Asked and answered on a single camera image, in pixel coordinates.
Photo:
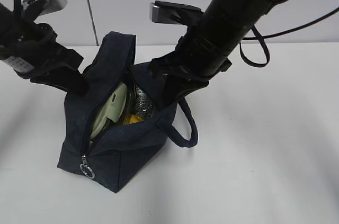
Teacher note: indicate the green lidded glass container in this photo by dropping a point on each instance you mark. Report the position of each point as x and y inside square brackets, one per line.
[111, 111]

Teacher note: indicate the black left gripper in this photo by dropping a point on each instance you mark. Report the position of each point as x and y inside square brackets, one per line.
[47, 62]

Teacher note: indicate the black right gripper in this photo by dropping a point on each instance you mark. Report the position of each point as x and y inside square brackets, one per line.
[198, 57]

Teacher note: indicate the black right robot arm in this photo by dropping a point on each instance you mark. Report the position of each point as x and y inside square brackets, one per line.
[236, 16]

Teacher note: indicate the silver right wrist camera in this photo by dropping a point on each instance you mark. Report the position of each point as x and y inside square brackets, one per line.
[174, 13]

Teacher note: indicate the navy blue lunch bag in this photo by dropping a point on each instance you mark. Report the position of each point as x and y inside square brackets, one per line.
[117, 153]

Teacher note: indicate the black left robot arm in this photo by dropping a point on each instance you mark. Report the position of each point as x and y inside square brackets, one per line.
[12, 30]

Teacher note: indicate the yellow toy pear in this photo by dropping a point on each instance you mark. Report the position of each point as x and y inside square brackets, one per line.
[131, 118]

